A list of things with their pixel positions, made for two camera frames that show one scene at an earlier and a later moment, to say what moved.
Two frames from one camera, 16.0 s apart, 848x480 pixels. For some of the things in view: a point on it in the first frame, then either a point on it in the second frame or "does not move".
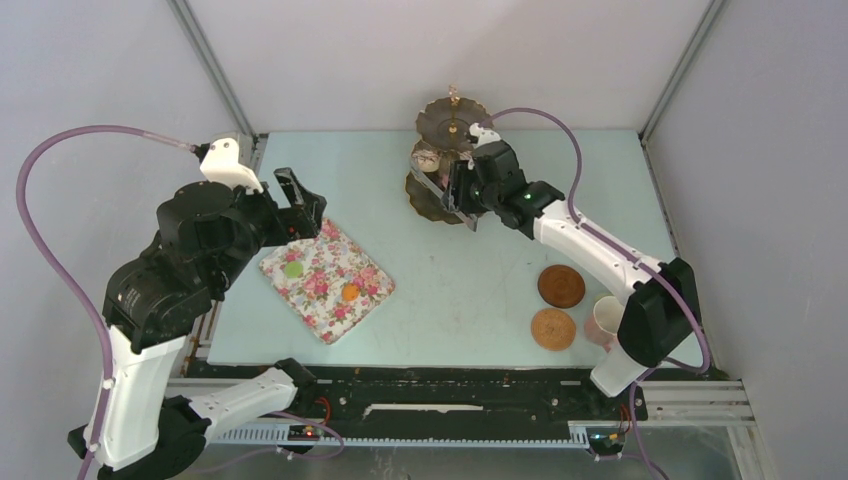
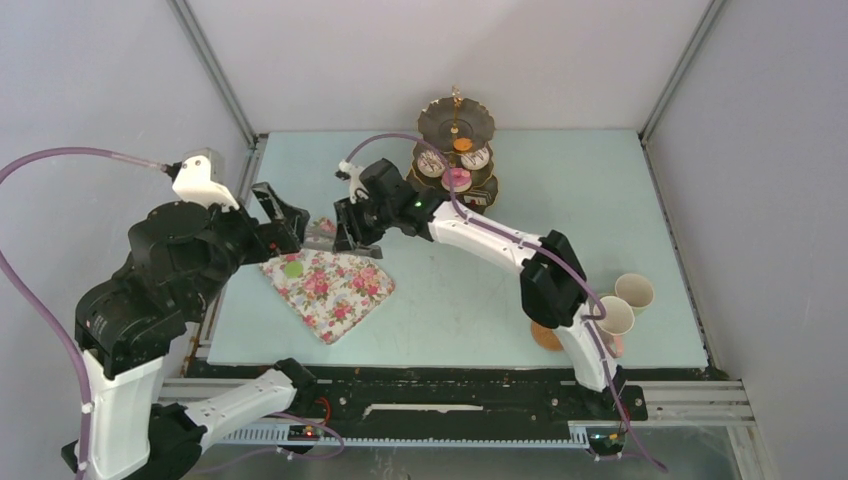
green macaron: [293, 269] does not move
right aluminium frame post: [680, 69] does not move
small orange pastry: [350, 291] → [462, 144]
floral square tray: [327, 281] does not move
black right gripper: [461, 173] → [349, 232]
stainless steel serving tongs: [468, 220] → [321, 235]
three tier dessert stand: [446, 124] does not move
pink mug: [603, 324] does not move
